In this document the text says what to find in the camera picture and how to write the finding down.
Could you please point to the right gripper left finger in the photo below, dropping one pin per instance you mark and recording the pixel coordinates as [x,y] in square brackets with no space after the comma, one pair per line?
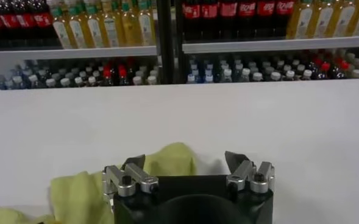
[136,179]

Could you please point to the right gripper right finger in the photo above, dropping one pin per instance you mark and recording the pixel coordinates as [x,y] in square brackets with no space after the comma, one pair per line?
[249,178]

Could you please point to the light green t-shirt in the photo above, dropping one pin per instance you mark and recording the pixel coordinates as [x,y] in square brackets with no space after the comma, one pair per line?
[75,198]

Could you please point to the small white-cap dark bottle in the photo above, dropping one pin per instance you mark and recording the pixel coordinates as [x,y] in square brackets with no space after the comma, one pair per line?
[65,82]
[307,73]
[78,81]
[257,76]
[91,80]
[50,82]
[289,74]
[275,76]

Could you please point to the small red-cap cola bottle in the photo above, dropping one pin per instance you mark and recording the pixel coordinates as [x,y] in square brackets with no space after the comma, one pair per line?
[345,65]
[107,74]
[122,73]
[325,67]

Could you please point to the blue water bottle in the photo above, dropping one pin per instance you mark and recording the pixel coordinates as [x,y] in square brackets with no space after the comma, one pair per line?
[6,83]
[208,78]
[191,78]

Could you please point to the drinks shelf unit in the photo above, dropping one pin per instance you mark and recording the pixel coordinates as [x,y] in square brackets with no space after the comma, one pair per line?
[75,52]
[273,45]

